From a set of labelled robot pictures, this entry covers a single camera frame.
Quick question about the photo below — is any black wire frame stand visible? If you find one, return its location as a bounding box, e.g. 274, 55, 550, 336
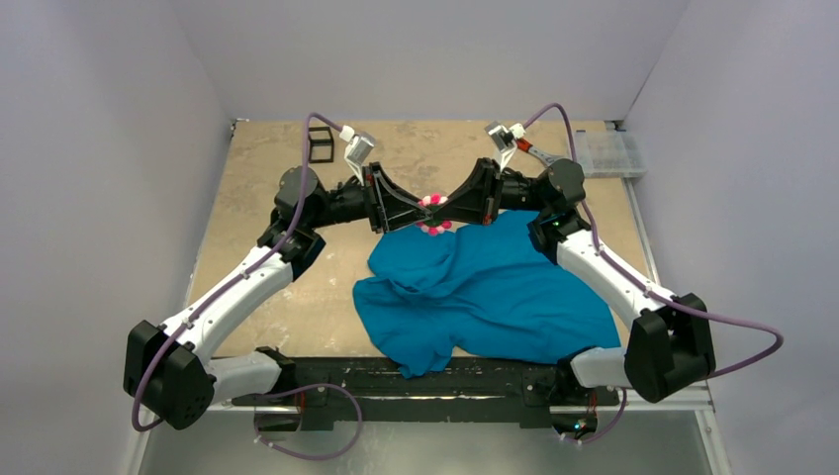
308, 126, 335, 164

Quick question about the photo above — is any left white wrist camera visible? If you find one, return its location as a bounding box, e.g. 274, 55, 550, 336
338, 125, 376, 182

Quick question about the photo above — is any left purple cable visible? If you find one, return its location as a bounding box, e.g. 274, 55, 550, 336
131, 112, 364, 460

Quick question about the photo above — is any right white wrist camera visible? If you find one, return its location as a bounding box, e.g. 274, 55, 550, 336
485, 122, 525, 171

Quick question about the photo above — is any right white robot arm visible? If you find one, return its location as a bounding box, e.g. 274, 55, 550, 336
421, 158, 716, 403

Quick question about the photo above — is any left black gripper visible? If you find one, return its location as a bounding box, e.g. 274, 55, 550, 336
307, 162, 431, 234

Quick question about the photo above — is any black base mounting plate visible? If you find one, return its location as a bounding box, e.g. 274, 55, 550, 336
231, 357, 620, 433

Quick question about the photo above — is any blue t-shirt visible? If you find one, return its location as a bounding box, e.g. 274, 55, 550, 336
352, 211, 620, 378

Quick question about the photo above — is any aluminium rail frame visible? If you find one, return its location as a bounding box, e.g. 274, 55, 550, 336
134, 365, 715, 416

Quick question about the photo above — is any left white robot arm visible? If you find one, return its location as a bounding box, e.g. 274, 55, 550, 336
123, 163, 449, 432

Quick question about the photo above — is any clear plastic organizer box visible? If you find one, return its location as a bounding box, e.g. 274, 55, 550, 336
574, 130, 648, 179

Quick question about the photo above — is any pink flower brooch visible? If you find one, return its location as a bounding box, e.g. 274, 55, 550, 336
416, 193, 453, 237

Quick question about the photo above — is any red handled adjustable wrench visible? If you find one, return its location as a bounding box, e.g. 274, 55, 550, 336
516, 139, 567, 168

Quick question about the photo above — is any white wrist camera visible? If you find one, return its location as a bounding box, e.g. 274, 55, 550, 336
338, 125, 376, 182
485, 122, 525, 171

